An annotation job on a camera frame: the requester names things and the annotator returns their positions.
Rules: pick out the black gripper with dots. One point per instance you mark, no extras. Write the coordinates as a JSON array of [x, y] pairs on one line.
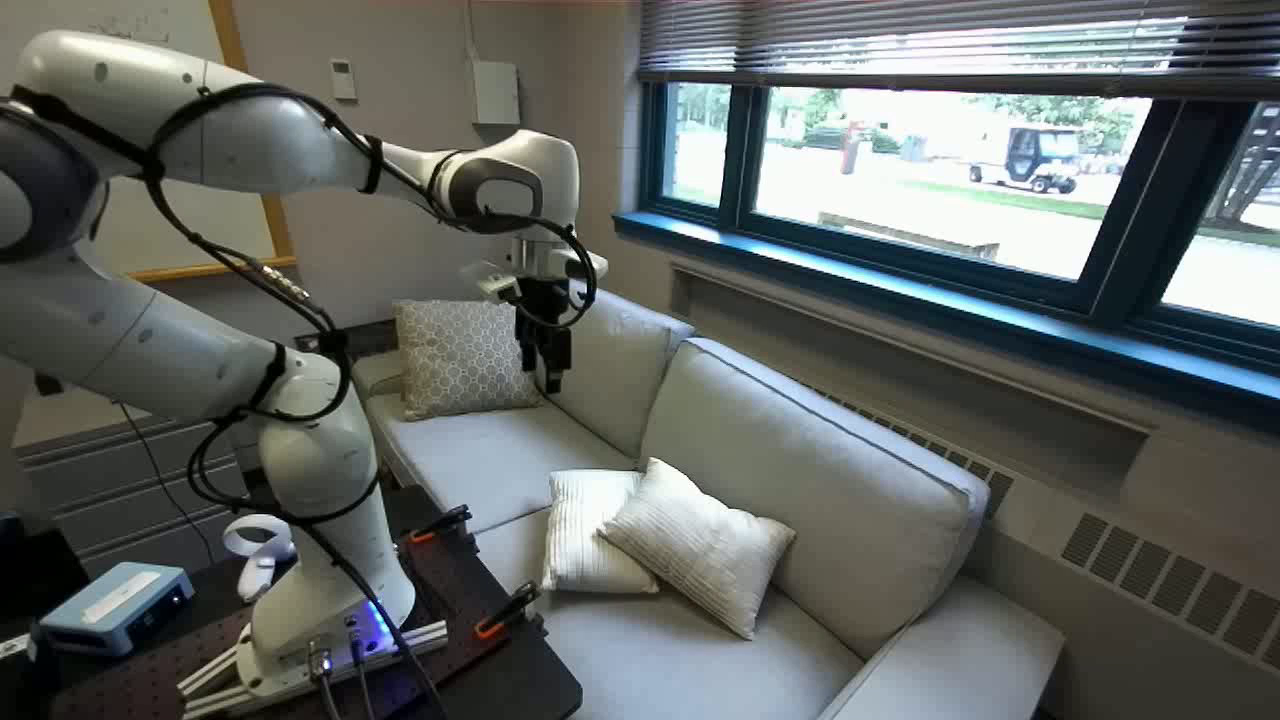
[[545, 307]]

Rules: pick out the small cream pleated pillow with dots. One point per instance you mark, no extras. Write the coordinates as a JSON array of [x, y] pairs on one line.
[[701, 542], [586, 542]]

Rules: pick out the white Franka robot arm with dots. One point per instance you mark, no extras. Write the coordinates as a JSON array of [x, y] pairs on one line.
[[134, 346]]

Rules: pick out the grey sofa seat cushion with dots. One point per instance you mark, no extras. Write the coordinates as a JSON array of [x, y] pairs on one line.
[[666, 665], [493, 462]]

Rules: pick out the grey fabric sofa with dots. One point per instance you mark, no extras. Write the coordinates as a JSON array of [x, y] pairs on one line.
[[962, 653]]

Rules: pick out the orange black clamp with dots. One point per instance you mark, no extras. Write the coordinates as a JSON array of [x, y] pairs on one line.
[[441, 526], [505, 609]]

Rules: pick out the black robot table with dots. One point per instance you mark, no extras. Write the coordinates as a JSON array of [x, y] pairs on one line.
[[522, 682]]

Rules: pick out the white VR controller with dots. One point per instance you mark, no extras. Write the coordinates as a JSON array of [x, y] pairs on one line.
[[259, 547]]

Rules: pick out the wood framed whiteboard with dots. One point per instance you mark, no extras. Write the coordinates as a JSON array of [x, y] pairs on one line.
[[105, 243]]

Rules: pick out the grey drawer cabinet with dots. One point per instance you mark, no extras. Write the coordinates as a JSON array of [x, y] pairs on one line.
[[105, 495]]

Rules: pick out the light blue box device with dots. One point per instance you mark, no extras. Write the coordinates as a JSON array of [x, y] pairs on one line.
[[114, 602]]

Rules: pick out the small black object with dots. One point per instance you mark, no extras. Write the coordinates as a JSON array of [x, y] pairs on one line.
[[45, 386]]

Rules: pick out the grey window blinds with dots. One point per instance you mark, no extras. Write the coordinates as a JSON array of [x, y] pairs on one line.
[[933, 32]]

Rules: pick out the dark vehicle outside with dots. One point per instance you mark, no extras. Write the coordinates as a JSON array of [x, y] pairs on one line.
[[1025, 156]]

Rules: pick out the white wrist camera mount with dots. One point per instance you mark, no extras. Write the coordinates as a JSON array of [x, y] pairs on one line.
[[497, 287]]

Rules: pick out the white wall box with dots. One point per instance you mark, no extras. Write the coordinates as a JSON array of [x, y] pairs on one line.
[[497, 94]]

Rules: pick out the dark teal window frame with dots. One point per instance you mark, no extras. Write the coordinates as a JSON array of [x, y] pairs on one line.
[[743, 153]]

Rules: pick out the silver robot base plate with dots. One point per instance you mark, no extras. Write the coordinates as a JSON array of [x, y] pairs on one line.
[[401, 647]]

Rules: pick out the white wall thermostat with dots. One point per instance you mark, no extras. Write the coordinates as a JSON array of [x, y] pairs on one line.
[[346, 83]]

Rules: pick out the grey wall heater cover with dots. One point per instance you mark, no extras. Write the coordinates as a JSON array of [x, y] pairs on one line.
[[1163, 573]]

